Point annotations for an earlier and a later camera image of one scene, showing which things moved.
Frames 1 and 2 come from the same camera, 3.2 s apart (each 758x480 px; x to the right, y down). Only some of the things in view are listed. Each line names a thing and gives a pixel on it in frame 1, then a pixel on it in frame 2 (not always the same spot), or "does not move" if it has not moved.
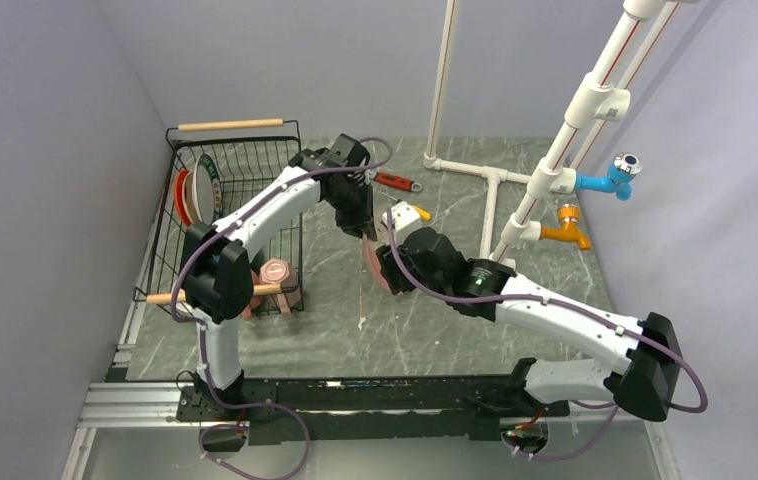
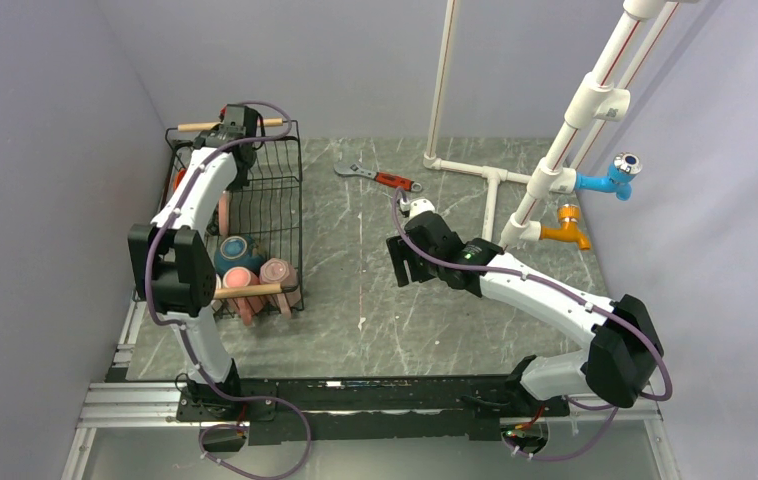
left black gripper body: x=353 y=206 to x=241 y=180
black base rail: x=464 y=408 does not move
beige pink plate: x=376 y=265 to x=223 y=213
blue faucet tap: x=622 y=170 does not move
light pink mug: x=276 y=271 does not move
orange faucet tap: x=568 y=215 does not move
